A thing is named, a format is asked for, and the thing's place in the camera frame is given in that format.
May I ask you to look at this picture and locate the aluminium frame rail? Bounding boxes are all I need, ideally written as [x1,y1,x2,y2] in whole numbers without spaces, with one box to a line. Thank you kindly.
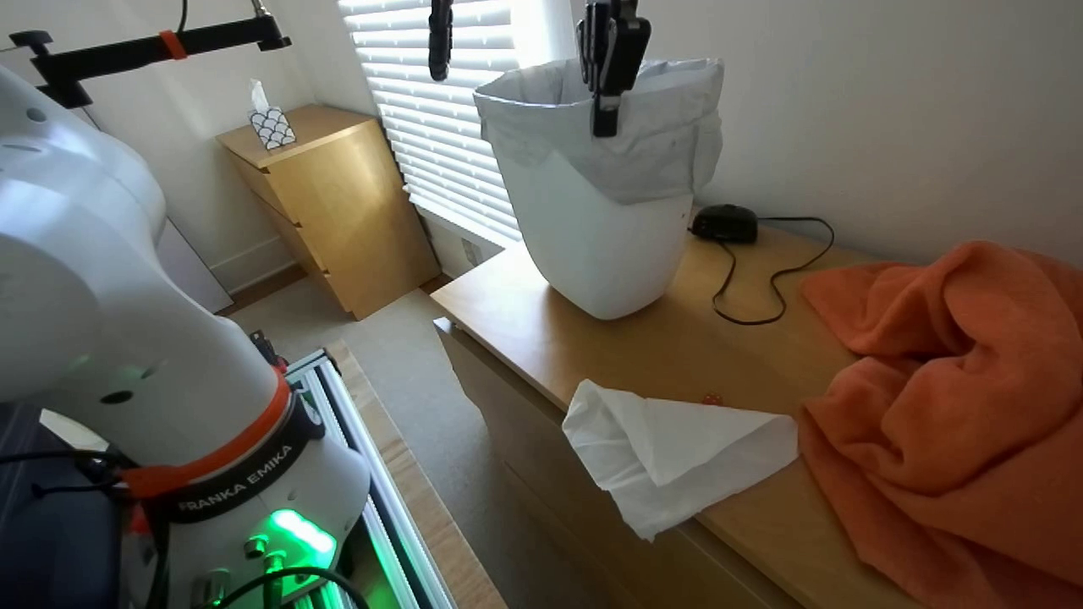
[281,349,458,609]

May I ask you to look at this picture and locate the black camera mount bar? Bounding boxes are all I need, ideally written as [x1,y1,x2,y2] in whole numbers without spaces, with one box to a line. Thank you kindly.
[6,11,295,112]

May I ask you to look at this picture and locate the black power adapter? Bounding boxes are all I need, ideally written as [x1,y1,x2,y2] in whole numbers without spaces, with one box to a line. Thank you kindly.
[688,201,761,248]

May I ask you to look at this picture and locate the white folded cloth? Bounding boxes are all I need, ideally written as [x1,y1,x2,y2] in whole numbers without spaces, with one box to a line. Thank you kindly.
[559,375,804,540]

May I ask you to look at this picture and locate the white slatted window blinds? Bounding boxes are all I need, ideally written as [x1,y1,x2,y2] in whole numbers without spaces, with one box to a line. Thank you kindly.
[337,0,579,250]

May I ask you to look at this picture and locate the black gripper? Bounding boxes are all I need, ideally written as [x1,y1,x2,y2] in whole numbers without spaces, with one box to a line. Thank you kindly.
[577,0,657,143]

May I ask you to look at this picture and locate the small light wooden dresser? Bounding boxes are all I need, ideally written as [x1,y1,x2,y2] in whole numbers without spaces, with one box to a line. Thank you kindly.
[216,103,447,321]

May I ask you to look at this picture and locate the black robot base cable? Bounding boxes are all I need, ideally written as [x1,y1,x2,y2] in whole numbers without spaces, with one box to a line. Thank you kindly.
[211,562,371,609]

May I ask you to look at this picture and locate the dark blind wand handle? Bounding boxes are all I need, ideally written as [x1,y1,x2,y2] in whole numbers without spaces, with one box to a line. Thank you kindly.
[427,0,458,84]

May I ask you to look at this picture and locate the dark grey robot stand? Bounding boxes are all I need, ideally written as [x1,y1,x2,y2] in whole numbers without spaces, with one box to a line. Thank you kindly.
[0,404,130,609]

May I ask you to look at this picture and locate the thin black cable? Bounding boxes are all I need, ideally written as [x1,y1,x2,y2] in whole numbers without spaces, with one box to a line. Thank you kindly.
[709,214,840,331]

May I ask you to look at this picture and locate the orange fleece blanket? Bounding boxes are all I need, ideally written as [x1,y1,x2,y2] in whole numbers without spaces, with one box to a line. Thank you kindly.
[795,236,1083,609]

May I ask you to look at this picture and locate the patterned tissue box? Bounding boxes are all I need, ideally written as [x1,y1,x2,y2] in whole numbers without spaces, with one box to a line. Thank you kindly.
[249,78,300,157]

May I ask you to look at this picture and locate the grey bin liner bag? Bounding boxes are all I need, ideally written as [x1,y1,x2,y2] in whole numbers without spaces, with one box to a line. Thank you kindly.
[470,55,729,211]

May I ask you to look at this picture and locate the light wooden worktop dresser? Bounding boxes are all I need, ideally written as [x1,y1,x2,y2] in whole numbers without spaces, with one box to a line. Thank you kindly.
[429,211,941,609]

